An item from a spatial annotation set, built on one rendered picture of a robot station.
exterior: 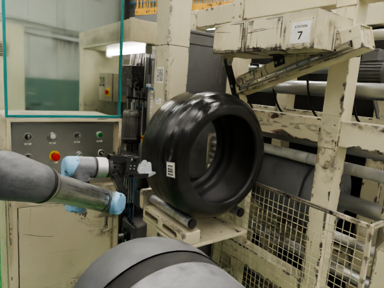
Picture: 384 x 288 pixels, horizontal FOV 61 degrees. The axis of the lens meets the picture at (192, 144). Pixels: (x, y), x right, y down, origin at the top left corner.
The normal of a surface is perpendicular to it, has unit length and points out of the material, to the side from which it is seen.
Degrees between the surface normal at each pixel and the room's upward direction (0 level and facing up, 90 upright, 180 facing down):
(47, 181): 75
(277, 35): 90
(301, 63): 90
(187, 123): 62
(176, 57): 90
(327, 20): 90
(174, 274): 5
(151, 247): 6
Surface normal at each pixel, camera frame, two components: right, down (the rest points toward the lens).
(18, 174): 0.58, -0.22
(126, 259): -0.25, -0.91
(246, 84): -0.81, 0.04
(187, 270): 0.14, -0.98
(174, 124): -0.48, -0.41
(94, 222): 0.58, 0.18
